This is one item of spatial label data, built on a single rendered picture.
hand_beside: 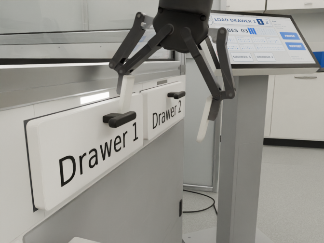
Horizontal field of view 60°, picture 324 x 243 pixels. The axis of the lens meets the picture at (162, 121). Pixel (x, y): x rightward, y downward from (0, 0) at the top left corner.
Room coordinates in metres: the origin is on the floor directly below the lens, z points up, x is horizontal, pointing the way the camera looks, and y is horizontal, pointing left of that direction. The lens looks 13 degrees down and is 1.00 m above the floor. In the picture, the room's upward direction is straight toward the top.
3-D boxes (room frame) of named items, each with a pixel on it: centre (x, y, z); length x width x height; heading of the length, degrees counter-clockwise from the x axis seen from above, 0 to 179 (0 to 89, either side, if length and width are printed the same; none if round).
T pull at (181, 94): (0.73, -0.03, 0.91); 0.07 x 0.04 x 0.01; 160
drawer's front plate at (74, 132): (0.44, 0.10, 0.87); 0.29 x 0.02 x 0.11; 160
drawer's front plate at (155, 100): (0.74, -0.01, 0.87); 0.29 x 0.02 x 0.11; 160
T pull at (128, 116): (0.43, 0.07, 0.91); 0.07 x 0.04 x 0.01; 160
